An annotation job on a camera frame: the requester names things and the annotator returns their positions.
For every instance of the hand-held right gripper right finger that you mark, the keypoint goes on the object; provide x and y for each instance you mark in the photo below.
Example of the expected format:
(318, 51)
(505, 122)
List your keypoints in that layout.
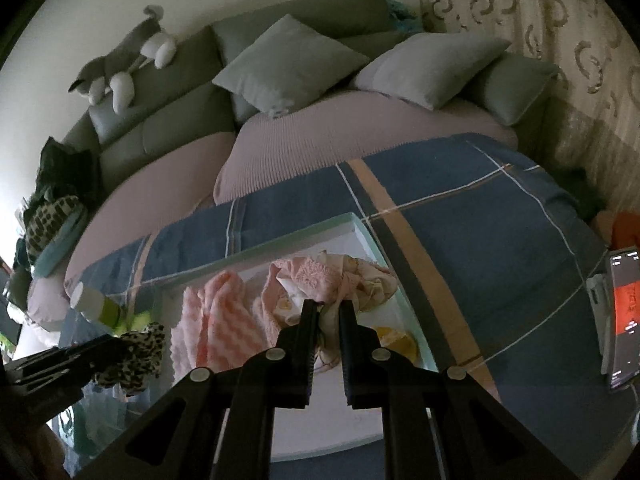
(347, 325)

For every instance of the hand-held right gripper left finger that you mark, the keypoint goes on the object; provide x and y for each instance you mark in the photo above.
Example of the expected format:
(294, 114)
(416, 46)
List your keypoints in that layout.
(310, 320)

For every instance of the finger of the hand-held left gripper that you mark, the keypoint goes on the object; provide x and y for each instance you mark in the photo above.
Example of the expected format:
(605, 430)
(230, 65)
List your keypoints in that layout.
(65, 360)

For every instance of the pink garment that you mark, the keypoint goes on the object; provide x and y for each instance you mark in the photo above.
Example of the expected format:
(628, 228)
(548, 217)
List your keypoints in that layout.
(370, 285)

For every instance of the white box with teal edge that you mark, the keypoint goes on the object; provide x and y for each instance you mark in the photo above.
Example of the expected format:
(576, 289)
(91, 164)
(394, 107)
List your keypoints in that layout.
(295, 255)

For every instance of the leopard print cloth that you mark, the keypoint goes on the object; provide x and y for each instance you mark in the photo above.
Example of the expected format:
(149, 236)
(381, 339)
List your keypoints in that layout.
(135, 355)

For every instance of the pink and white chequered towel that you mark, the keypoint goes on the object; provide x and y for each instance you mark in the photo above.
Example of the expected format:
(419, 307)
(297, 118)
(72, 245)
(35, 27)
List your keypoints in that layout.
(215, 320)

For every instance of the yellow soft item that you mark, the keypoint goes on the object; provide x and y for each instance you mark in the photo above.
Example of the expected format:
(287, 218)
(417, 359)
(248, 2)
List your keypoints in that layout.
(397, 342)

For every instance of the pink terry cloth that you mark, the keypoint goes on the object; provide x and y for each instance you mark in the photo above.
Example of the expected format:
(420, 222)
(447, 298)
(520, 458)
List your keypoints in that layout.
(300, 275)

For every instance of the white bottle with green label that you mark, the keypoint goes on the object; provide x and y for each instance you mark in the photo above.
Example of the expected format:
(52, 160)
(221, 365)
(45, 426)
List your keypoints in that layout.
(92, 302)

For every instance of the teal round cushion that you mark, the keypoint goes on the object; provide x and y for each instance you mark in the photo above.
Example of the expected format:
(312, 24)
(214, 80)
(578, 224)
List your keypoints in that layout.
(60, 252)

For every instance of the black and white patterned pillow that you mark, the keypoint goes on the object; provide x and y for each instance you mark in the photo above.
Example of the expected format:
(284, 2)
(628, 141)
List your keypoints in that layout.
(50, 220)

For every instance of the blue plaid blanket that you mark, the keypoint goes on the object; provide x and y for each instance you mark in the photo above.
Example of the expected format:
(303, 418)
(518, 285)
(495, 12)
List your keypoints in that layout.
(475, 210)

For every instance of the dark cloth pile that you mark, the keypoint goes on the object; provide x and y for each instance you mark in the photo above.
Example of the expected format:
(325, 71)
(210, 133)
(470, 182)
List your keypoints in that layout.
(65, 170)

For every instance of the grey-green sofa with pink cover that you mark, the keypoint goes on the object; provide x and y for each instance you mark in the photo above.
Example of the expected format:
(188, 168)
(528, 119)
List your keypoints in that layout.
(165, 125)

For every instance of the white phone stand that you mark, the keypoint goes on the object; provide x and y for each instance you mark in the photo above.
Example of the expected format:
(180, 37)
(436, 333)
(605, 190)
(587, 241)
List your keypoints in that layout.
(597, 290)

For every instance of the light green square cushion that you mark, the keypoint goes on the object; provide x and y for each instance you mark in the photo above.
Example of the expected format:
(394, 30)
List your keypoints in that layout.
(290, 60)

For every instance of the grey square cushion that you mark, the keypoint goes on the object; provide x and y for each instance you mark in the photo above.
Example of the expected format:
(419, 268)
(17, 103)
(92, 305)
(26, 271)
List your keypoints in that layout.
(430, 70)

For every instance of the smartphone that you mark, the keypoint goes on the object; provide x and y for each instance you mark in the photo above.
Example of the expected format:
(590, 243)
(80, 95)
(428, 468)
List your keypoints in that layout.
(625, 310)

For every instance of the grey-green cushion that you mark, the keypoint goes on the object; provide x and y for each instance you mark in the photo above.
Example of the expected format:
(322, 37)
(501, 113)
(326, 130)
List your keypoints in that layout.
(515, 90)

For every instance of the orange object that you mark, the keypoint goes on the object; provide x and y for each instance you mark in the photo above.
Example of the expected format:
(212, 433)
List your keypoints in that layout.
(625, 230)

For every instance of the grey and white plush husky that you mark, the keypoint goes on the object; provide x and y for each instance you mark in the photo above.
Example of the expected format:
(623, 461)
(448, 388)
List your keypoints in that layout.
(115, 60)

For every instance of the teal fringed throw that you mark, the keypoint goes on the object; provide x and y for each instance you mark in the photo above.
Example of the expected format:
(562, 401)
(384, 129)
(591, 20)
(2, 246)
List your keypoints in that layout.
(400, 15)

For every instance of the beige patterned curtain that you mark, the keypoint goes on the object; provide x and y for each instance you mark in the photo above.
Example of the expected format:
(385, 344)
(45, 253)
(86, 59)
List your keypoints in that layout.
(550, 10)

